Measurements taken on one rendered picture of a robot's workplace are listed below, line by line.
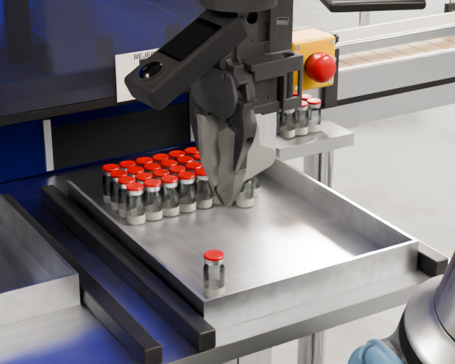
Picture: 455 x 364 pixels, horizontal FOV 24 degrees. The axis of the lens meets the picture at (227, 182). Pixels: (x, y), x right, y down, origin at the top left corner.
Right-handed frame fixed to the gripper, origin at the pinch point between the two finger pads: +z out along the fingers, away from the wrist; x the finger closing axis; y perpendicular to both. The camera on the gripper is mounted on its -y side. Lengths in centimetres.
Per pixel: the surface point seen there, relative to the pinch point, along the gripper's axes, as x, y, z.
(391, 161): 173, 199, 100
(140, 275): 5.2, -6.2, 9.3
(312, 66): 25.9, 33.6, -0.6
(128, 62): 30.9, 8.2, -4.4
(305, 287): -6.4, 5.9, 9.3
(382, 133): 195, 216, 100
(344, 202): 4.9, 21.2, 8.2
